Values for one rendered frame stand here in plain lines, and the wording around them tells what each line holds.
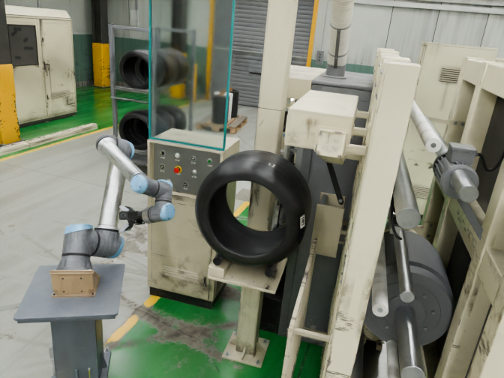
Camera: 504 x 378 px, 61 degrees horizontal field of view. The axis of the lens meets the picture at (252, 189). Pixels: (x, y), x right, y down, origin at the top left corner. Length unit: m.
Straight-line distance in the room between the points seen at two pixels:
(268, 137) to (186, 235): 1.14
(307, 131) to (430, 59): 3.71
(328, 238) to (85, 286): 1.34
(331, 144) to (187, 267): 1.98
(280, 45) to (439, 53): 3.21
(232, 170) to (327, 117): 0.60
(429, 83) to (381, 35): 5.86
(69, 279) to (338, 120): 1.64
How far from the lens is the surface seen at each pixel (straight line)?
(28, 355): 3.21
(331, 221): 2.34
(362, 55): 11.06
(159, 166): 3.09
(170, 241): 3.21
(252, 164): 2.00
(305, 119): 1.63
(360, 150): 1.63
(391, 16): 11.06
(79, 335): 2.69
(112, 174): 2.73
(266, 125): 2.31
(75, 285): 2.53
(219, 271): 2.27
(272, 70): 2.27
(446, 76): 5.26
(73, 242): 2.55
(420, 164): 5.43
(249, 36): 11.64
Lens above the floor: 2.06
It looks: 21 degrees down
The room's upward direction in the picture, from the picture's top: 5 degrees clockwise
